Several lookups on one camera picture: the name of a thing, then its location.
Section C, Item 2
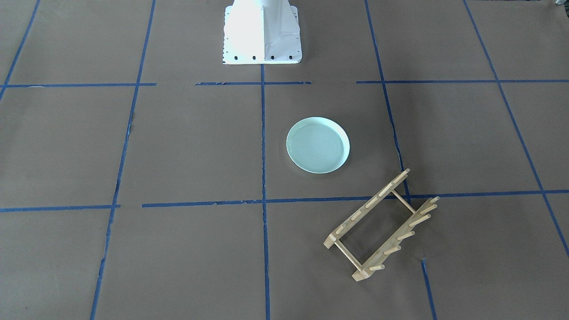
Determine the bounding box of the wooden dish rack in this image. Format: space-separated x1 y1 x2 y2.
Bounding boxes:
323 169 440 281

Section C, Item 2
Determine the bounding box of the light green round plate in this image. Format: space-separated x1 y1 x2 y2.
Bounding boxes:
286 117 350 174

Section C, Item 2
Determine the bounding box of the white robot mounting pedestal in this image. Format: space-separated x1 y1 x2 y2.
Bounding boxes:
222 0 303 65

